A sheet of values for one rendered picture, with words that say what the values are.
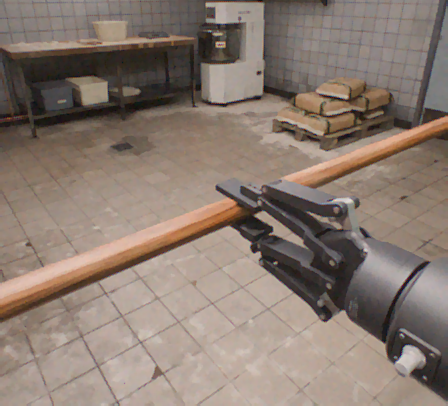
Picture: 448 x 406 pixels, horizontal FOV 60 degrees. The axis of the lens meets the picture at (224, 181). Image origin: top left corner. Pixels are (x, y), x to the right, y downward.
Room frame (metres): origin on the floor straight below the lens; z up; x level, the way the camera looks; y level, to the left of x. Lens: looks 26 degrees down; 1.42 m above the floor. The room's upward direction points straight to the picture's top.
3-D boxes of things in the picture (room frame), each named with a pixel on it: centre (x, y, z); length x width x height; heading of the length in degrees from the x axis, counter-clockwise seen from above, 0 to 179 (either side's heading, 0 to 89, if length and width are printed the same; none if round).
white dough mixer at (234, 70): (5.63, -0.06, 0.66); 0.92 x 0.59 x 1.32; 128
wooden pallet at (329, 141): (4.28, -1.26, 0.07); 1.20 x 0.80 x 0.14; 128
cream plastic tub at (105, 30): (5.11, 1.40, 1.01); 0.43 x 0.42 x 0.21; 128
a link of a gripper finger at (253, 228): (0.39, -0.02, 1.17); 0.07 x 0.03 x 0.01; 39
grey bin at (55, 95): (4.52, 2.02, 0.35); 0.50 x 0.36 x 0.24; 38
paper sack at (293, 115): (4.24, -0.91, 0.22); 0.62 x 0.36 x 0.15; 133
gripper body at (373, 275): (0.27, -0.12, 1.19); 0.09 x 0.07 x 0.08; 39
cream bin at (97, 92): (4.78, 1.69, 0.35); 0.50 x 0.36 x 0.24; 39
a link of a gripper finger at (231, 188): (0.39, -0.02, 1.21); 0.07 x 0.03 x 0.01; 39
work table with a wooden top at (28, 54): (4.95, 1.47, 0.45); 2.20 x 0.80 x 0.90; 128
